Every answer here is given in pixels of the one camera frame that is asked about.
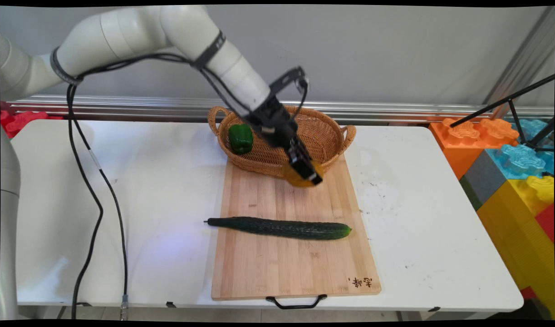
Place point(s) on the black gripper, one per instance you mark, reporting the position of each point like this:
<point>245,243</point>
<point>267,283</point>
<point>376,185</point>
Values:
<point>272,122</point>

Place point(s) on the orange bell pepper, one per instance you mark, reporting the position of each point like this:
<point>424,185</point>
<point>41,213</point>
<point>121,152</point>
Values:
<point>293,177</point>

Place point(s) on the long dark green cucumber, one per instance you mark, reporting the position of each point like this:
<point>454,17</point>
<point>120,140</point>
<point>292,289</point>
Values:
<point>282,228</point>

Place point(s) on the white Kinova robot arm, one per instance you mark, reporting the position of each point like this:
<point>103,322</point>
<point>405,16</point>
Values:
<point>136,32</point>

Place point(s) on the woven wicker basket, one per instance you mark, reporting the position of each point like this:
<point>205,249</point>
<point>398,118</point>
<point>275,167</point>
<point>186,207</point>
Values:
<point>322,131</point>

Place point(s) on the green bell pepper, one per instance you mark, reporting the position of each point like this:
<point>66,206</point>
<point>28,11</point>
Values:
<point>241,138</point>

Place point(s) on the orange giant toy block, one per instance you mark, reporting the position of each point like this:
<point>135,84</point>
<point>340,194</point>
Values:
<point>459,145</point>

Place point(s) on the grey giant toy block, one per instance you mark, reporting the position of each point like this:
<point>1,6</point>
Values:
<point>483,179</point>

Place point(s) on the blue giant toy block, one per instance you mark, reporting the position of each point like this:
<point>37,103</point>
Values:
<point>518,159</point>

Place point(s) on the black tripod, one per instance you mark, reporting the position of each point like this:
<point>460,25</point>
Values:
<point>515,113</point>

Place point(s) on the yellow giant toy block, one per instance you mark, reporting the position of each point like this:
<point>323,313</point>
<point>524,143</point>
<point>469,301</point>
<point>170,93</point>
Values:
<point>513,236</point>

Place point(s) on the slanted aluminium profile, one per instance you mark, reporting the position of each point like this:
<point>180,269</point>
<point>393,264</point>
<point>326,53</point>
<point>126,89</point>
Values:
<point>522,59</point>

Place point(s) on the red giant toy block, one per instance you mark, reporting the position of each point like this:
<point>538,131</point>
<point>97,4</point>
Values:
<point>546,222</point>

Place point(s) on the red studded toy block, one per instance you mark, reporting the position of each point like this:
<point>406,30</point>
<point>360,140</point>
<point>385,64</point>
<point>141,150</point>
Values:
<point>25,119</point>

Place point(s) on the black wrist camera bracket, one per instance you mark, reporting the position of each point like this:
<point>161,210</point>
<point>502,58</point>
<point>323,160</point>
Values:
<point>286,81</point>

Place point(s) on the horizontal aluminium rail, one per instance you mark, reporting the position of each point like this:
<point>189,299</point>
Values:
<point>395,111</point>

